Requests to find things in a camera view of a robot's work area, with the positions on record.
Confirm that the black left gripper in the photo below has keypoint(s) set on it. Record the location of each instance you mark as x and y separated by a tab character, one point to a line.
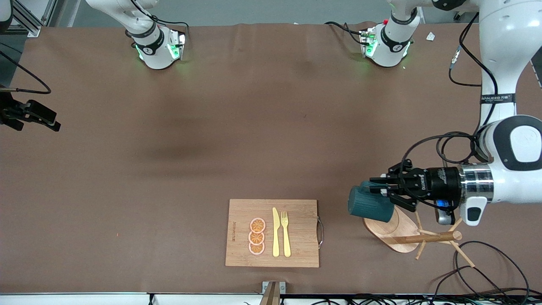
440	182

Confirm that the wooden mug rack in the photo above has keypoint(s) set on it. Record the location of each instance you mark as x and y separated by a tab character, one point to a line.
398	237

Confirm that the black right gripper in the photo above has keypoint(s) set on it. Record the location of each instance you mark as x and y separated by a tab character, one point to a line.
9	111

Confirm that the toy orange slice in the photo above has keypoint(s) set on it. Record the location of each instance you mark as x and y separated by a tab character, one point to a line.
258	225
256	249
256	238

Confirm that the yellow plastic fork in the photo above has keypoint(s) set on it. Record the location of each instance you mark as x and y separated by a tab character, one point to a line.
286	241

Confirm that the teal mug with yellow inside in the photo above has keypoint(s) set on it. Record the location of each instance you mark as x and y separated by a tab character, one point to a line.
370	205

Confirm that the metal bracket with brown post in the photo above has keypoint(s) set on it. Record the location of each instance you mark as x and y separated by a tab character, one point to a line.
273	292

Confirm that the aluminium frame profile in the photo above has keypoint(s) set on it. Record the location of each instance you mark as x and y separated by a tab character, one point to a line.
29	21

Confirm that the brown table cover sheet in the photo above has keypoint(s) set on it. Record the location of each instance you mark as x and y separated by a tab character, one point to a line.
271	127

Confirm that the bamboo cutting board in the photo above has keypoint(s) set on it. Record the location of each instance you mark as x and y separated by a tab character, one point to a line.
300	233

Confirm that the white paper scrap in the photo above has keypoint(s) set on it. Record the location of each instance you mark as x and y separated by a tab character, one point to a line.
430	36

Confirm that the yellow plastic knife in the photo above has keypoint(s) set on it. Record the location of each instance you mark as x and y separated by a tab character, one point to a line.
276	237

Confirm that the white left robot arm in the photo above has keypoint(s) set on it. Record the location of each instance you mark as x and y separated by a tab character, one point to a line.
499	42

